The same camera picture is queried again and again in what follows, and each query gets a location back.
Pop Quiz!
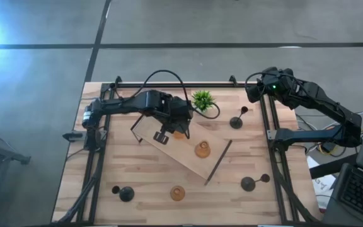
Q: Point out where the amber ribbed glass candle holder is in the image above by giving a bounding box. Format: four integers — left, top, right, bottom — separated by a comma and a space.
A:
169, 185, 187, 202
172, 130, 187, 141
193, 140, 212, 160

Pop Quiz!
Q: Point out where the black metal candlestick holder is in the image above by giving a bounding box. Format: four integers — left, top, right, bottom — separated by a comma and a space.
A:
240, 173, 271, 193
229, 105, 250, 130

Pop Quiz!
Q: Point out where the white paper sheet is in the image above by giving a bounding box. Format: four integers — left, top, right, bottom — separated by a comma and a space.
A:
306, 155, 337, 212

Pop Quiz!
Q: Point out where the black power brick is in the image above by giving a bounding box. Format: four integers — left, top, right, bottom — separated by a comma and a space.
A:
321, 141, 337, 154

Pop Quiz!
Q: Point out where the black aluminium table frame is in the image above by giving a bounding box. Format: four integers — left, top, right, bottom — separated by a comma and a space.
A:
57, 75, 320, 226

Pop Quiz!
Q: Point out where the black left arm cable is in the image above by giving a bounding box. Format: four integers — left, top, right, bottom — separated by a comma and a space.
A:
127, 69, 221, 121

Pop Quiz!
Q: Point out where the green plant in white pot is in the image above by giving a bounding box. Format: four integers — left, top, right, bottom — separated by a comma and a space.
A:
190, 89, 217, 114

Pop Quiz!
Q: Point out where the tall black candlestick holder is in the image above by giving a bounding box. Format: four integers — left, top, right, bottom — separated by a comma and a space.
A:
108, 81, 122, 102

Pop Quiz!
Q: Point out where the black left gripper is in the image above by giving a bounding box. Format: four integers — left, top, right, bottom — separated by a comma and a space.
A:
153, 96, 195, 146

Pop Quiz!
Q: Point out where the black side mount bracket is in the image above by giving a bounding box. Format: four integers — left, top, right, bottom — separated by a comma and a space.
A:
62, 130, 88, 143

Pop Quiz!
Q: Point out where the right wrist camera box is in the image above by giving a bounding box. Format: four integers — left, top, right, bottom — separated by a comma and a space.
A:
262, 66, 280, 80

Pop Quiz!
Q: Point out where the wooden shelf with black legs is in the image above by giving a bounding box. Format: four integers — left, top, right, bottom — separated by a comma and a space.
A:
130, 112, 234, 187

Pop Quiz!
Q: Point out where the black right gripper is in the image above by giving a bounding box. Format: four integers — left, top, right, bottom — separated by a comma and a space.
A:
246, 76, 286, 104

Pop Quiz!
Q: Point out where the short black candlestick holder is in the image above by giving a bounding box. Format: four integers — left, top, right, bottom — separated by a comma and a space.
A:
111, 185, 135, 203

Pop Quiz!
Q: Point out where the black bar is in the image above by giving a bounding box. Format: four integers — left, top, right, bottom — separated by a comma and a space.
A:
308, 153, 359, 180

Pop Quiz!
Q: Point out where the grey laptop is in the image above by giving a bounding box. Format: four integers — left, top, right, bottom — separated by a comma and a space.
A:
321, 91, 363, 227

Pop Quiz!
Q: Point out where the yellow cable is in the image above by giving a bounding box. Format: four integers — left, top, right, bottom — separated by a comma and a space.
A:
317, 125, 363, 158

